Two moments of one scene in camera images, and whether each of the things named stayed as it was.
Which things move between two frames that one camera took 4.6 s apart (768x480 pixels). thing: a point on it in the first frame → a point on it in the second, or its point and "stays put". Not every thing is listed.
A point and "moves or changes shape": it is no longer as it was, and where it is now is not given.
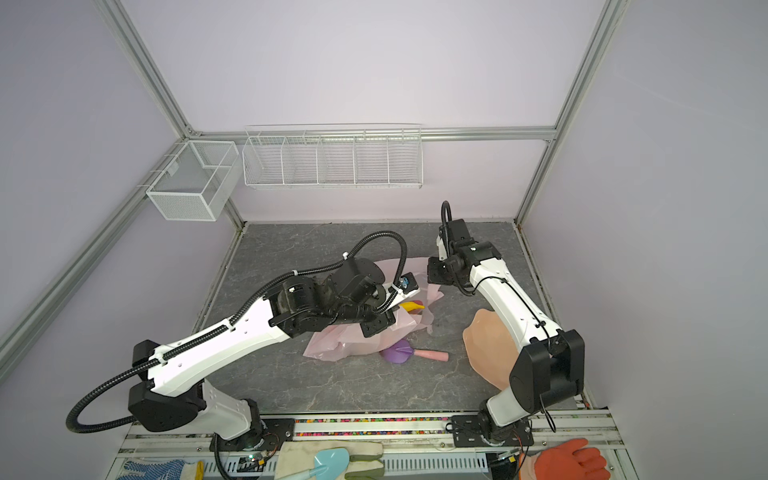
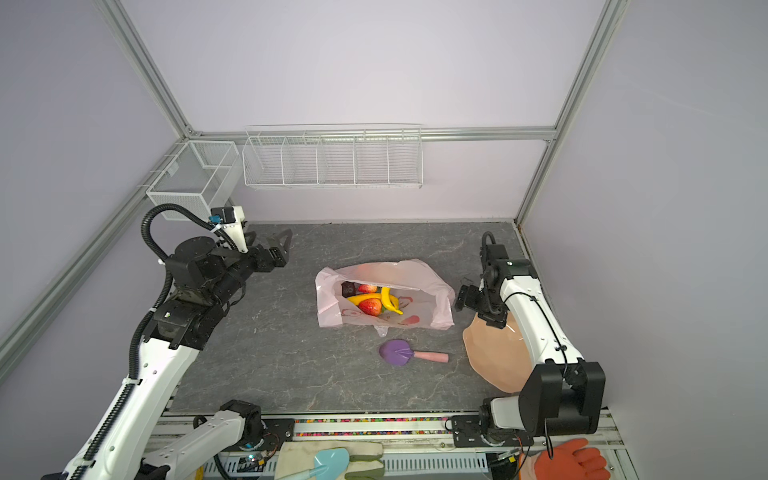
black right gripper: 433,275 → 498,318
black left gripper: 383,321 → 279,256
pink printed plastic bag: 343,340 moves or changes shape
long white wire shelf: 334,155 stays put
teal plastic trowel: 329,464 stays put
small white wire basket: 194,186 stays put
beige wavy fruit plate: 491,348 stays put
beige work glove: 366,459 stays put
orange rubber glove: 569,461 stays put
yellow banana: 411,306 moves or changes shape
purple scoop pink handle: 401,353 stays put
